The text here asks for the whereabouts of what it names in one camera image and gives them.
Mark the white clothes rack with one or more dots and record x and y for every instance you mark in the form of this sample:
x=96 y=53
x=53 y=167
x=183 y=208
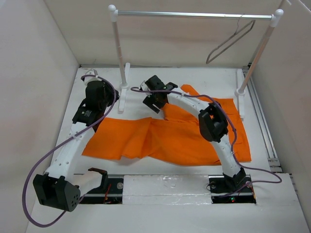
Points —
x=241 y=86

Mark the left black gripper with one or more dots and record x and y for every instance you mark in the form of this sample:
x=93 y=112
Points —
x=111 y=91

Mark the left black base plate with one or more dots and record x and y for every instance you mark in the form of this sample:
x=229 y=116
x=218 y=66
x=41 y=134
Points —
x=111 y=195

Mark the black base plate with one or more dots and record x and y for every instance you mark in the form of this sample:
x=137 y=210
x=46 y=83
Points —
x=111 y=195
x=221 y=193

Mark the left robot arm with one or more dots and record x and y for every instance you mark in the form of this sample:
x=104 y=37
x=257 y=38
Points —
x=58 y=187

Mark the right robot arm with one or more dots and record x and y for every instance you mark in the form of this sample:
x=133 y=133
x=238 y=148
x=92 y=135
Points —
x=213 y=124

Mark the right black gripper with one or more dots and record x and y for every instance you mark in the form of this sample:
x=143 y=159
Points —
x=149 y=100

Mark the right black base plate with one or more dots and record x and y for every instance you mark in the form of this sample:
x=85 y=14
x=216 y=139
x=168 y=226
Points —
x=221 y=193

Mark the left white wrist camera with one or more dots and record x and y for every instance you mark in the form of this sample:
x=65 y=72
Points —
x=90 y=76

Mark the orange trousers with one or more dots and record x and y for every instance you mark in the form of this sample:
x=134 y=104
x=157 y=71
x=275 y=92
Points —
x=175 y=139

